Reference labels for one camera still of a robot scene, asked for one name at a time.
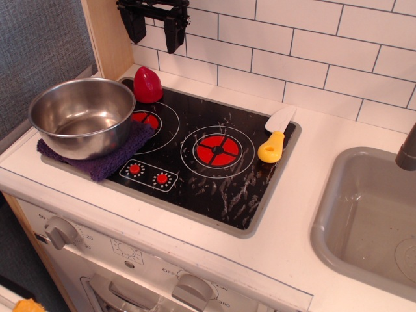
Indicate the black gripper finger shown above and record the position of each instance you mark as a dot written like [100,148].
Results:
[175,29]
[134,23]

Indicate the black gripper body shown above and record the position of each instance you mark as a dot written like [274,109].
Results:
[158,10]

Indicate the metal pot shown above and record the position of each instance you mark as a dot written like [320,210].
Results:
[83,118]

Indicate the black toy stove top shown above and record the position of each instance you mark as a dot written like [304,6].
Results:
[202,162]

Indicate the red toy pepper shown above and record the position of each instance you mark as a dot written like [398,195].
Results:
[147,86]

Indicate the purple towel cloth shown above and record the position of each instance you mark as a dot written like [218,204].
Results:
[103,167]

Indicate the grey timer knob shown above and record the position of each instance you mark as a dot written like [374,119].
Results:
[60,232]

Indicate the grey oven knob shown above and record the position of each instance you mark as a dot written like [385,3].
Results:
[193,292]

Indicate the grey faucet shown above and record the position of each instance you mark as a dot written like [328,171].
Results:
[406,157]

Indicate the grey sink basin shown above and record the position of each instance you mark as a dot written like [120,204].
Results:
[365,223]

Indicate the orange object at corner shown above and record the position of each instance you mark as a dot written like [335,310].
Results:
[28,305]

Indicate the wooden side post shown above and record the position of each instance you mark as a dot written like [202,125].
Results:
[110,42]

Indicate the yellow handled toy knife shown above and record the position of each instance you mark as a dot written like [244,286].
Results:
[272,149]

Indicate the oven door handle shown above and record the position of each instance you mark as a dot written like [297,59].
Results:
[121,294]

